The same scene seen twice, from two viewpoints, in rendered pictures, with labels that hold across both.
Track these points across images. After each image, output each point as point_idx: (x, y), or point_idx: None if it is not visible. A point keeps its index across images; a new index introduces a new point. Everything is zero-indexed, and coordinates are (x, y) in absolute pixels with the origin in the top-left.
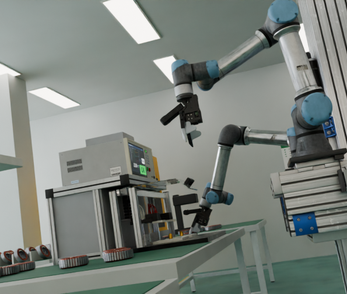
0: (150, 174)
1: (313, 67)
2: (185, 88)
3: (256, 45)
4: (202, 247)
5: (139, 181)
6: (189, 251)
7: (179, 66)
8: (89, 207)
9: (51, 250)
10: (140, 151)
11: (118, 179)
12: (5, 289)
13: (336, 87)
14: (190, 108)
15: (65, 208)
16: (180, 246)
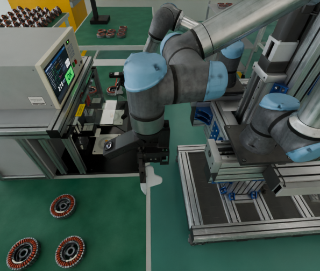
0: (77, 65)
1: (312, 11)
2: (154, 127)
3: (298, 5)
4: (148, 236)
5: (70, 111)
6: None
7: (149, 88)
8: (18, 149)
9: None
10: (62, 54)
11: (45, 134)
12: None
13: (318, 60)
14: (156, 144)
15: None
16: (120, 179)
